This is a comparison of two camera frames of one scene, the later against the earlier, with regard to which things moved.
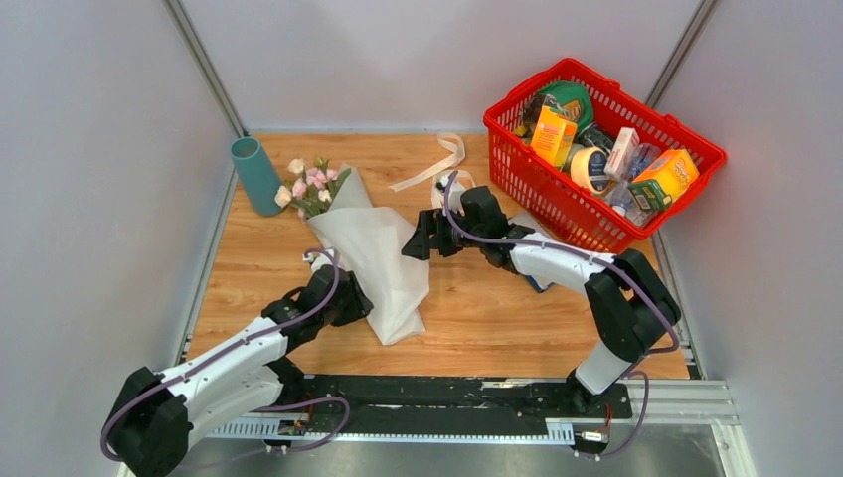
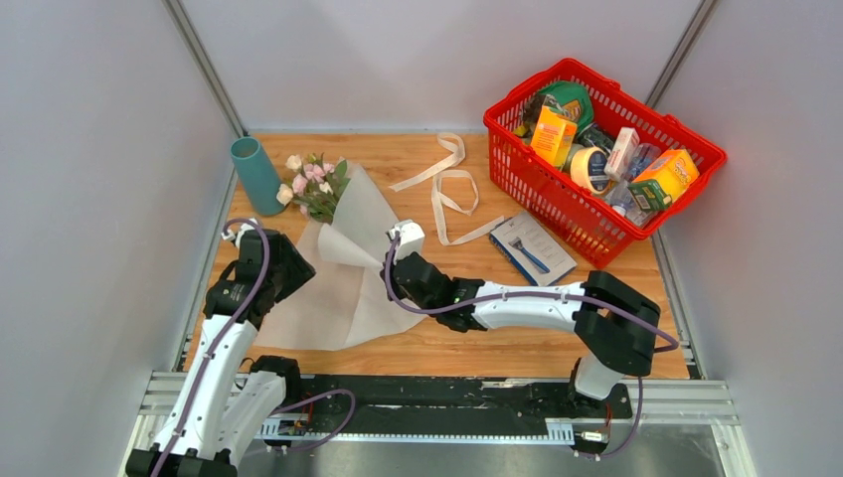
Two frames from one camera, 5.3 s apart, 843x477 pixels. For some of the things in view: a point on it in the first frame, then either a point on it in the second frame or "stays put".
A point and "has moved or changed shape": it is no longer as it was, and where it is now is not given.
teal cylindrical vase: [258, 179] stays put
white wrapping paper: [388, 264] has moved or changed shape
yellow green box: [665, 181] stays put
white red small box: [624, 147] stays put
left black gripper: [359, 303] to [300, 269]
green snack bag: [573, 99] stays put
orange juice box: [553, 136] stays put
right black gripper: [430, 221] to [394, 283]
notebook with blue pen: [454, 194] to [411, 238]
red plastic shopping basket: [543, 197] stays put
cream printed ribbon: [456, 142] stays put
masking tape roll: [588, 169] stays put
